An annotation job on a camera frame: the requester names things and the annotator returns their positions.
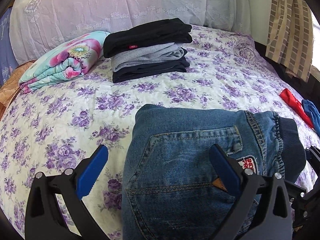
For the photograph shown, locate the orange brown blanket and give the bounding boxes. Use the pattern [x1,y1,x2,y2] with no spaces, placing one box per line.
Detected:
[0,61,35,118]

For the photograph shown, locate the folded teal pink floral blanket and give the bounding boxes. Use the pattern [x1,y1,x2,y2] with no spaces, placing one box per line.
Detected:
[18,31,110,94]

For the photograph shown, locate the purple floral bed quilt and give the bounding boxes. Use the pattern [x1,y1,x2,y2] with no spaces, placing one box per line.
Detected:
[0,24,320,240]

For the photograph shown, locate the beige checked curtain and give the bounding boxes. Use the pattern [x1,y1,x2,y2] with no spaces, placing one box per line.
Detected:
[266,0,313,82]

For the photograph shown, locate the red cloth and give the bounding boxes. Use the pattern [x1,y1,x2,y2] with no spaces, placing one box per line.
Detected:
[279,88,314,129]

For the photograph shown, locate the folded black garment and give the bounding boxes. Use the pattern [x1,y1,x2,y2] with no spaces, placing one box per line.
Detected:
[103,18,193,58]

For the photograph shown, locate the blue patterned pillow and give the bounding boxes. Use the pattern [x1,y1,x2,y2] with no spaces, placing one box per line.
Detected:
[0,7,18,86]

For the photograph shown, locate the blue denim kids pants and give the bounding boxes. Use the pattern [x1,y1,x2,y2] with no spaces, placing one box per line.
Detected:
[121,105,306,239]

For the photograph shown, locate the folded dark navy garment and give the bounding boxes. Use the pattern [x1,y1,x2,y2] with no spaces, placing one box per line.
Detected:
[112,56,190,83]

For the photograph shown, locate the blue cloth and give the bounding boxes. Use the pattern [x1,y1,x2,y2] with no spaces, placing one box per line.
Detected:
[302,99,320,137]

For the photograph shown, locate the lavender lace pillow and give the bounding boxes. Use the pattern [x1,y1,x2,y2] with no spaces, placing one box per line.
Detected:
[9,0,251,64]

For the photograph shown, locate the folded grey garment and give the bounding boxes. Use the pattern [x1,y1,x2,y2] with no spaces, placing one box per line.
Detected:
[111,42,187,72]

